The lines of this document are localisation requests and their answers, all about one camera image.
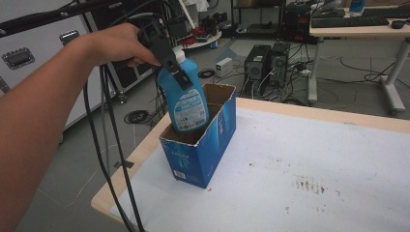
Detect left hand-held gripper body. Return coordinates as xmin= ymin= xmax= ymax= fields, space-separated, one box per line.
xmin=137 ymin=18 xmax=182 ymax=73

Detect blue detergent bottle white cap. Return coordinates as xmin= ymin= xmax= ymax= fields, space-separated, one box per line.
xmin=157 ymin=46 xmax=211 ymax=134

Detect blue cardboard box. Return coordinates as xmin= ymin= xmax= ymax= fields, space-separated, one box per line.
xmin=159 ymin=82 xmax=237 ymax=189

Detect person's left hand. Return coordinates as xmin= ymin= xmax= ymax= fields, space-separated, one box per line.
xmin=86 ymin=22 xmax=162 ymax=69

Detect small white device box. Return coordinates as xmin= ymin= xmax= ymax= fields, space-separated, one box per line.
xmin=215 ymin=57 xmax=234 ymax=78

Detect round white table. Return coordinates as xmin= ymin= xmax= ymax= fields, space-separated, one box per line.
xmin=178 ymin=30 xmax=223 ymax=50

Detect black computer tower green label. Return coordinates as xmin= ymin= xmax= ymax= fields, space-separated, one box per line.
xmin=244 ymin=43 xmax=272 ymax=82

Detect black metal bar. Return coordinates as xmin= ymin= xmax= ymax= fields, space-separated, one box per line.
xmin=0 ymin=0 xmax=124 ymax=39

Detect white equipment case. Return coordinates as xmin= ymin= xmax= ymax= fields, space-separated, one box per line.
xmin=0 ymin=0 xmax=154 ymax=131

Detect white foam mat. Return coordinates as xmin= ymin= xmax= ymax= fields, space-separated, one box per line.
xmin=109 ymin=107 xmax=410 ymax=232

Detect black keyboard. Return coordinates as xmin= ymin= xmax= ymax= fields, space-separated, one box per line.
xmin=310 ymin=15 xmax=391 ymax=29

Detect light wooden desk white legs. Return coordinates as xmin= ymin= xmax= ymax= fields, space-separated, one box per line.
xmin=307 ymin=5 xmax=410 ymax=118

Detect coiled black cable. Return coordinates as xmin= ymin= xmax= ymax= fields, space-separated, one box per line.
xmin=123 ymin=109 xmax=151 ymax=126
xmin=196 ymin=68 xmax=217 ymax=79

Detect grey left gripper cable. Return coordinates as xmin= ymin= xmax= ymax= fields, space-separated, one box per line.
xmin=99 ymin=66 xmax=113 ymax=173

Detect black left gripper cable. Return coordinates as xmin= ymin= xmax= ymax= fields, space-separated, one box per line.
xmin=82 ymin=63 xmax=147 ymax=232

